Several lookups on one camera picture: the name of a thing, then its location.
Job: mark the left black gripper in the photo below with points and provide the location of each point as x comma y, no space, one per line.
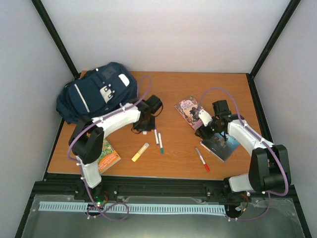
136,127

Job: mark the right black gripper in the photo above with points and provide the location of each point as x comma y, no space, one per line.
204,134

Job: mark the dark blue Wuthering Heights book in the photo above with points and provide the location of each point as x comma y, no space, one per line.
221,145

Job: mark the pink shakespeare book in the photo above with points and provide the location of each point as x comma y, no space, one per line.
189,109

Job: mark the navy blue backpack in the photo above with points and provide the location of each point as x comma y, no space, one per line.
98,92

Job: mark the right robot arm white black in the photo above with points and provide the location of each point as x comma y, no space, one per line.
269,169

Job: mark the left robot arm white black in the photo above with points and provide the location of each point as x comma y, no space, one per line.
87,140

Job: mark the purple cap marker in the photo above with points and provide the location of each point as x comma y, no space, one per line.
156,136

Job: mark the green cap marker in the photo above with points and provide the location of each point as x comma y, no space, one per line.
160,143

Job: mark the red marker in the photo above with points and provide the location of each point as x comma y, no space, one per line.
202,159

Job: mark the yellow highlighter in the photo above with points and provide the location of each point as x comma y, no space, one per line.
140,152

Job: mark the orange treehouse book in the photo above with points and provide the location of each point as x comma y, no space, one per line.
108,157

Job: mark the metal front plate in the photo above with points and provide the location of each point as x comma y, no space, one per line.
281,221

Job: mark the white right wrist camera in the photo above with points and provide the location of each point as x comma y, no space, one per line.
205,117

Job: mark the black aluminium frame rail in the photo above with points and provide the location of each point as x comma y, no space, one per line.
113,188

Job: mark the right rear frame post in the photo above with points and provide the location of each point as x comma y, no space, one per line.
283,21

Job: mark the frame post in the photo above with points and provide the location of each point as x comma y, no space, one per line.
283,21
43,14

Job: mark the light blue cable duct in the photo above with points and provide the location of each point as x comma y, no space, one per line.
139,209

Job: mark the left rear frame post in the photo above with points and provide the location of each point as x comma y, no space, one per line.
43,14

